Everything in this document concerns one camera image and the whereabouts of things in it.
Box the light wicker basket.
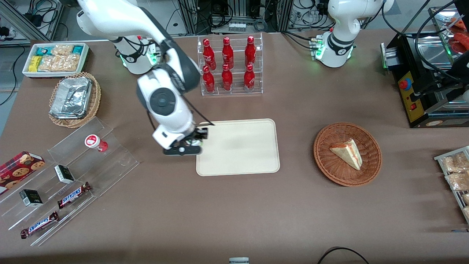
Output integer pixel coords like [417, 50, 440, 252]
[49, 72, 101, 128]

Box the metal wire rack tray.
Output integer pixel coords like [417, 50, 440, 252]
[434, 146, 469, 225]

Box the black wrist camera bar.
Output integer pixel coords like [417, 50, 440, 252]
[164, 145, 203, 157]

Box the black floor cable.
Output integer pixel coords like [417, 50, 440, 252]
[317, 247, 370, 264]

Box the red chocolate chip cookie box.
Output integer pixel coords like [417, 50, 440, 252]
[0, 151, 46, 190]

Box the aluminium frame rail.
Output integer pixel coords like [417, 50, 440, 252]
[0, 4, 55, 46]

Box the cream plastic tray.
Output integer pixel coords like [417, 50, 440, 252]
[196, 118, 280, 177]

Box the aluminium foil tray stack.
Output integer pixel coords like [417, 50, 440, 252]
[50, 77, 93, 120]

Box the red strawberry gum jar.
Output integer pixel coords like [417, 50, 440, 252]
[85, 135, 108, 153]

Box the clear bag of crackers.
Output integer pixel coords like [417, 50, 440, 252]
[445, 172, 469, 191]
[441, 152, 469, 173]

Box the clear acrylic bottle rack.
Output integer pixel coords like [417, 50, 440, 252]
[197, 33, 263, 97]

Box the black equipment rack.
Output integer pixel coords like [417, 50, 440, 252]
[178, 0, 293, 34]

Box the Snickers chocolate bar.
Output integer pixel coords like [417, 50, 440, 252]
[58, 182, 92, 209]
[21, 211, 59, 239]

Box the rice cracker bag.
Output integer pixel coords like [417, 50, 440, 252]
[51, 45, 74, 56]
[38, 54, 82, 72]

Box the clear acrylic stepped display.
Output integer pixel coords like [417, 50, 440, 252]
[0, 117, 140, 247]

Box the brown wicker basket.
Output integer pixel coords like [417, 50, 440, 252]
[314, 122, 382, 187]

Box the red cola bottle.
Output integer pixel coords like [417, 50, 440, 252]
[202, 65, 215, 94]
[245, 36, 256, 67]
[222, 37, 234, 69]
[222, 64, 233, 92]
[244, 64, 255, 92]
[203, 38, 217, 71]

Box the small black box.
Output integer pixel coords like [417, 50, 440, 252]
[54, 165, 75, 184]
[19, 189, 43, 207]

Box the white snack bin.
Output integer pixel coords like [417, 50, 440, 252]
[23, 43, 90, 78]

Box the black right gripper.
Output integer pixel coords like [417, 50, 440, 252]
[177, 128, 209, 147]

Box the black appliance with yellow panel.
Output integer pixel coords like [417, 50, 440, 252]
[381, 5, 469, 129]

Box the triangular cake slice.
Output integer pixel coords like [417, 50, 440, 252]
[329, 139, 363, 171]

